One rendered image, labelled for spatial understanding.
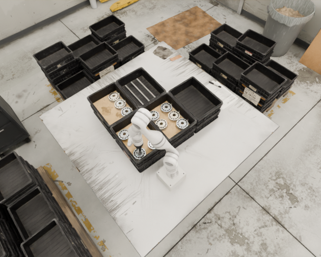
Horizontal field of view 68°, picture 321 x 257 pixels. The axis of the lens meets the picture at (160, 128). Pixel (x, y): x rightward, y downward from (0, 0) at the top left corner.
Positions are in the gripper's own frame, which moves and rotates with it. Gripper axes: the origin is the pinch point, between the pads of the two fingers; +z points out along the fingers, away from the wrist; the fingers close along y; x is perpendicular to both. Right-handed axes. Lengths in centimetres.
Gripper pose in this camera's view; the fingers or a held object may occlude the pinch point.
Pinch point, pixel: (139, 150)
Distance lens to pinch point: 190.2
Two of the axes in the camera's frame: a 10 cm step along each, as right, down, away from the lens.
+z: 0.3, 5.2, 8.5
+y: 0.7, -8.5, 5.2
